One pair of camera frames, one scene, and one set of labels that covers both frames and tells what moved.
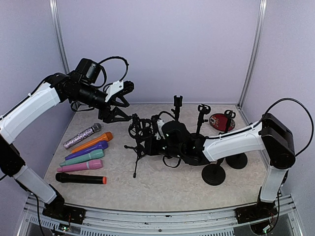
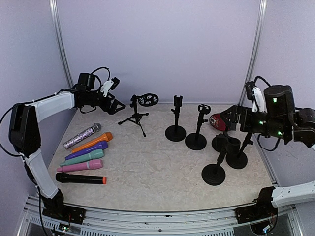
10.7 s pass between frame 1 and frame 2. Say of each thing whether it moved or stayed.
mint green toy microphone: stayed
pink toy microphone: stayed
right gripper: moved
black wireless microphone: stayed
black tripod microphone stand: moved
